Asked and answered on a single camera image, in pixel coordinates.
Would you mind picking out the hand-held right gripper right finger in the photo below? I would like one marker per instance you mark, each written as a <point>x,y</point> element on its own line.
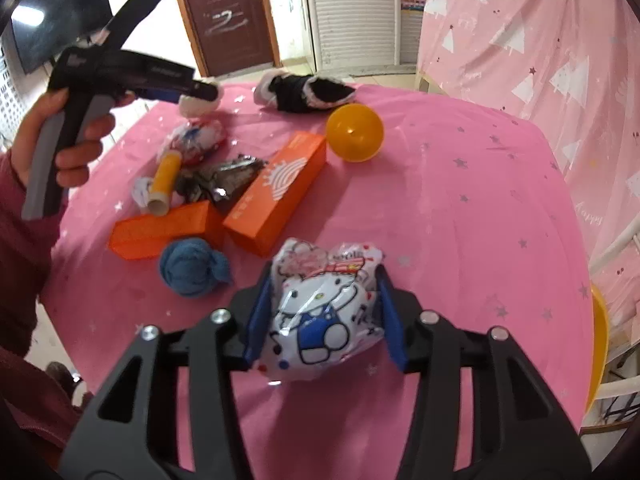
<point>390,320</point>

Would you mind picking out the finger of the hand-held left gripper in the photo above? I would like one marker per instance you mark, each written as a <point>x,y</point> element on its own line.
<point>195,91</point>
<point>140,10</point>

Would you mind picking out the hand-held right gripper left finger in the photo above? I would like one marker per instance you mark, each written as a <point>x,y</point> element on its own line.
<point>260,320</point>

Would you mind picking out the white fluffy cloth ball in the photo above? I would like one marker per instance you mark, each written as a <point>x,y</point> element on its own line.
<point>197,107</point>

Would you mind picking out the cartoon cat snack bag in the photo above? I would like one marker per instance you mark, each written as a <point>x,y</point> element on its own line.
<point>320,320</point>

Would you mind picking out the yellow tube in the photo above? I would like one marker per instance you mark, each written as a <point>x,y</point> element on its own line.
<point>165,175</point>

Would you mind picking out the brown foil wrapper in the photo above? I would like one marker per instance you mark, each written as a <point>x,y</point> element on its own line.
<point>225,175</point>

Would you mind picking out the person's left forearm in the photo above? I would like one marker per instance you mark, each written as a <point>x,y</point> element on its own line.
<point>25,240</point>

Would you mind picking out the person's left hand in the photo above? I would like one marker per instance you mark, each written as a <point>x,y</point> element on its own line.
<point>82,157</point>

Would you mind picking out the red white cartoon bag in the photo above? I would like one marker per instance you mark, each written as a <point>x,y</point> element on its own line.
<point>200,140</point>

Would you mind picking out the blue cloth ball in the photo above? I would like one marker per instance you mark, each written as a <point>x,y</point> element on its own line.
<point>192,270</point>

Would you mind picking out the brown door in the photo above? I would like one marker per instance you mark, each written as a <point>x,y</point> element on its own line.
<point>225,10</point>

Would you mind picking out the white lattice basket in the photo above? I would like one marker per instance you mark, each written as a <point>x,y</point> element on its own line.
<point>10,95</point>

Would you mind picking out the black white fluffy cloth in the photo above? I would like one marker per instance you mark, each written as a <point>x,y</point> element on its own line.
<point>295,92</point>

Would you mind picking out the white crumpled paper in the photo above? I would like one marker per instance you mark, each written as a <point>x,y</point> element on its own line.
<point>142,192</point>

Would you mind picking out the pink starred tablecloth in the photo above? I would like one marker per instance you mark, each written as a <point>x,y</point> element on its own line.
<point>450,220</point>

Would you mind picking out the long orange box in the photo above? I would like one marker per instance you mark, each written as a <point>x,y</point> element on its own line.
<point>280,185</point>

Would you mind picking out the flat orange box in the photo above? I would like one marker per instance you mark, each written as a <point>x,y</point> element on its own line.
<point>160,230</point>

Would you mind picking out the yellow plastic ball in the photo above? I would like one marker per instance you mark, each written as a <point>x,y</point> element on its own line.
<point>355,132</point>

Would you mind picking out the white louvered cabinet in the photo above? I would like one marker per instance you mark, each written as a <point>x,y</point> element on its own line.
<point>360,10</point>

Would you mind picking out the yellow chair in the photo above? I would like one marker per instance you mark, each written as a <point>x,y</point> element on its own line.
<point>600,350</point>

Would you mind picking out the person's maroon garment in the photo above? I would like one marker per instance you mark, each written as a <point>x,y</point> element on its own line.
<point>35,410</point>

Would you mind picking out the pink tree-print cloth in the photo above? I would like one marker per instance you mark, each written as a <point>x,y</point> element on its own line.
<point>550,35</point>

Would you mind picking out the black wall television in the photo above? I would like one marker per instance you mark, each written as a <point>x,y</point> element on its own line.
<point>55,20</point>

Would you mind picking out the wooden furniture frame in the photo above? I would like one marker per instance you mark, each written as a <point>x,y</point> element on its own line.
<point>427,82</point>

